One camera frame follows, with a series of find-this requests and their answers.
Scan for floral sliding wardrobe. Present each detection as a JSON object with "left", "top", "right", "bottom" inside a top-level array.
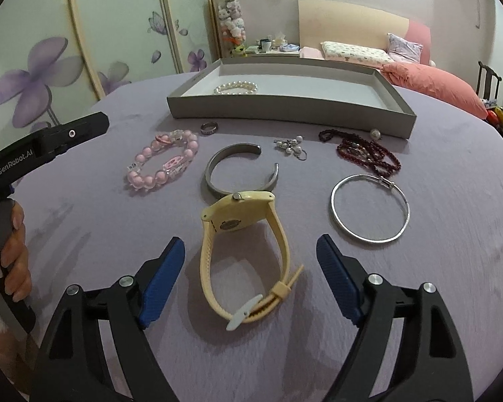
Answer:
[{"left": 0, "top": 0, "right": 219, "bottom": 168}]

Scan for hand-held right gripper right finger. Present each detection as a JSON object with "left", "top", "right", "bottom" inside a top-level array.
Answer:
[{"left": 316, "top": 234, "right": 474, "bottom": 402}]

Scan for thin silver bangle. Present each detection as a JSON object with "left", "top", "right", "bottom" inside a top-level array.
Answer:
[{"left": 330, "top": 174, "right": 411, "bottom": 244}]

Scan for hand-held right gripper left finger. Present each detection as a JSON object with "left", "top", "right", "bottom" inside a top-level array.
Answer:
[{"left": 29, "top": 237, "right": 186, "bottom": 402}]

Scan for person's left hand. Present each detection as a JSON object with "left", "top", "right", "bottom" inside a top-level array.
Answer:
[{"left": 0, "top": 201, "right": 33, "bottom": 302}]

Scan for silver cuff bangle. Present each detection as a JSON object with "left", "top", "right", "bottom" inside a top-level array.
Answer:
[{"left": 205, "top": 143, "right": 280, "bottom": 197}]

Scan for pink duvet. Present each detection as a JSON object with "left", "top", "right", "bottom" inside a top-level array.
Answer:
[{"left": 379, "top": 62, "right": 489, "bottom": 120}]

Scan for dark red bead necklace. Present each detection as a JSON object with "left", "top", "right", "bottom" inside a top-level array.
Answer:
[{"left": 319, "top": 129, "right": 402, "bottom": 177}]

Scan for pearl drop earrings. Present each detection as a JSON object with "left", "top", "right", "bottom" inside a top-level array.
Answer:
[{"left": 274, "top": 135, "right": 309, "bottom": 161}]

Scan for small purple print pillow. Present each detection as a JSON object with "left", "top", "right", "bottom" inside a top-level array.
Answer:
[{"left": 386, "top": 32, "right": 424, "bottom": 64}]

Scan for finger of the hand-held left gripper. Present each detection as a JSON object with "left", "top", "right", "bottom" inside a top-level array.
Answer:
[{"left": 36, "top": 112, "right": 110, "bottom": 160}]

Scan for dark wooden chair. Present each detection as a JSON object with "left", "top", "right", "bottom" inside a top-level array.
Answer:
[{"left": 477, "top": 61, "right": 503, "bottom": 101}]

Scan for plush toy display tube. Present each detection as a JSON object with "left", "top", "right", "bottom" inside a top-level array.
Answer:
[{"left": 216, "top": 0, "right": 249, "bottom": 57}]

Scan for yellow bangle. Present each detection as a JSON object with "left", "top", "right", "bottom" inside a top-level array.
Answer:
[{"left": 200, "top": 191, "right": 305, "bottom": 332}]

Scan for pink white nightstand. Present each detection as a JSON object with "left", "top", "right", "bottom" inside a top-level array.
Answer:
[{"left": 245, "top": 48, "right": 300, "bottom": 57}]

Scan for pink bead bracelet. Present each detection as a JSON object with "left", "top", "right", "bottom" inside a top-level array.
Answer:
[{"left": 126, "top": 130, "right": 200, "bottom": 192}]

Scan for white patterned pillow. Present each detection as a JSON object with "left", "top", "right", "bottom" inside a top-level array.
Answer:
[{"left": 321, "top": 41, "right": 390, "bottom": 66}]

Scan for beige pink headboard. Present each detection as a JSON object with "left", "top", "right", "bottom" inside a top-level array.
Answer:
[{"left": 297, "top": 0, "right": 432, "bottom": 65}]

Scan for grey cardboard tray box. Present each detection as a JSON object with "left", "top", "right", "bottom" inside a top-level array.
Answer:
[{"left": 166, "top": 59, "right": 417, "bottom": 140}]

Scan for white pearl bracelet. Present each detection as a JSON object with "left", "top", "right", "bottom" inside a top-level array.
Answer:
[{"left": 214, "top": 81, "right": 259, "bottom": 95}]

